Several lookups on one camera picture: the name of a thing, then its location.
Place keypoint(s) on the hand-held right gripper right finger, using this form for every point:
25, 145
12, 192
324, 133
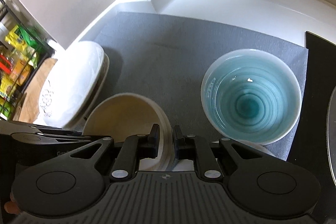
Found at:
178, 142

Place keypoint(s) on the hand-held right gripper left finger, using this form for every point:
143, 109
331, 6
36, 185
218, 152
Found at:
155, 140

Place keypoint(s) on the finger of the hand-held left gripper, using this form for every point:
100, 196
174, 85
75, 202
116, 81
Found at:
52, 138

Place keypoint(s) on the beige bowl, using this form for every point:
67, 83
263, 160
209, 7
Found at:
118, 113

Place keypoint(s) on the small white floral plate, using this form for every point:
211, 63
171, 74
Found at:
71, 77

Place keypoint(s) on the teal glazed bowl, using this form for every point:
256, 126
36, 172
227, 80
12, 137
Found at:
249, 98

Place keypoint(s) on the large white floral plate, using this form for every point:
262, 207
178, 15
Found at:
106, 67

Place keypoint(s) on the person's left hand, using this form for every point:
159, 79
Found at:
11, 205

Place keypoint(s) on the wooden cutting board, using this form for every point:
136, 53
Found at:
34, 87

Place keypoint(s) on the grey mat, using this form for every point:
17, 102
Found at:
170, 56

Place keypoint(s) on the red-label oil bottle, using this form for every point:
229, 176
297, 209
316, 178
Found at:
5, 65

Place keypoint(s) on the yellow green packets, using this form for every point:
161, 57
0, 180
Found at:
23, 37

